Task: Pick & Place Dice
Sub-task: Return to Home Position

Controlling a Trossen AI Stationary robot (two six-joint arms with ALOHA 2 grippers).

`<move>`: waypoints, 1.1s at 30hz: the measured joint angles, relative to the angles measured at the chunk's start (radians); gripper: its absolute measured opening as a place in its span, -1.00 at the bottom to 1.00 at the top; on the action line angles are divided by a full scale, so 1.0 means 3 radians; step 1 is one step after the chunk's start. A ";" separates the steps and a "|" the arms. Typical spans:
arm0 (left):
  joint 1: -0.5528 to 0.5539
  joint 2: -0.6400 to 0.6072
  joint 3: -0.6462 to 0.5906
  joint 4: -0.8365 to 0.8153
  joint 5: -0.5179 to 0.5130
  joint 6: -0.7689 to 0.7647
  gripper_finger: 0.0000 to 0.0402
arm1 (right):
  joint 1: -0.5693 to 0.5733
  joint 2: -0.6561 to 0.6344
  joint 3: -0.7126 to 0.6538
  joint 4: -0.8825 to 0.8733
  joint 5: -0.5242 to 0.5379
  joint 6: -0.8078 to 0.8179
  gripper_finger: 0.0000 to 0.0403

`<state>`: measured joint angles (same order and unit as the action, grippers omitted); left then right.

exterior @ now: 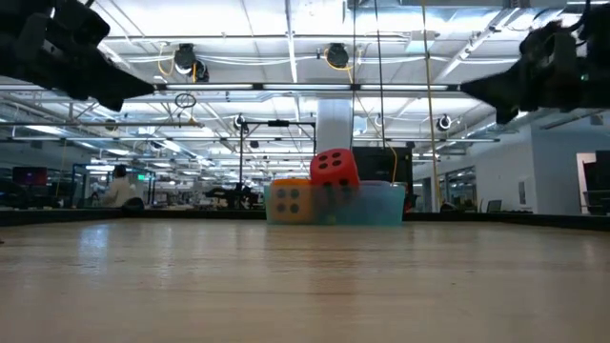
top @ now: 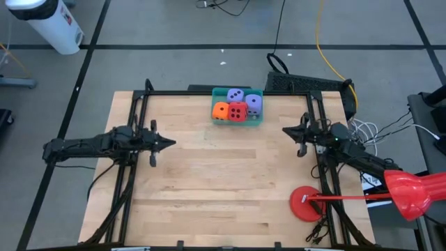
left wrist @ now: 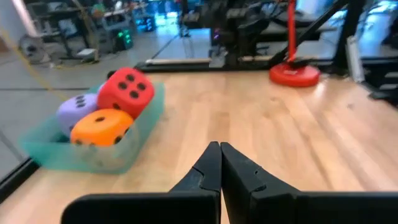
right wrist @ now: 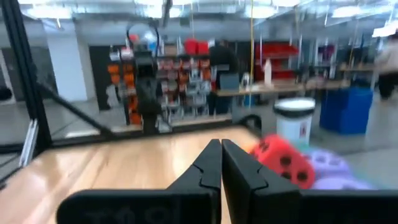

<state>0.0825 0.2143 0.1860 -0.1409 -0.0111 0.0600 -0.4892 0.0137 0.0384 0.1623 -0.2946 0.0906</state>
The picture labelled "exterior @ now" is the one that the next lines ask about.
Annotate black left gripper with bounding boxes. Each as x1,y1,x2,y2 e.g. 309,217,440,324
0,0,156,113

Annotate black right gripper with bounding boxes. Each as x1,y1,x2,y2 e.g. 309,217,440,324
460,2,610,125

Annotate teal translucent plastic bin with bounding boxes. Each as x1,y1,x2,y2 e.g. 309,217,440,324
263,180,408,228

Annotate red foam die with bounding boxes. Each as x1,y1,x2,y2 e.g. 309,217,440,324
309,148,362,192

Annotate orange foam die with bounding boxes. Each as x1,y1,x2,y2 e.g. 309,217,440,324
270,177,315,225

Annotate person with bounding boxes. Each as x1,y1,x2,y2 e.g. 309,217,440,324
101,164,140,211

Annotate black office chair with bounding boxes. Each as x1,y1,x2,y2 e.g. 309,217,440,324
121,197,147,214

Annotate black distant station frame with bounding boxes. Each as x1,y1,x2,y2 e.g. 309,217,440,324
237,119,318,211

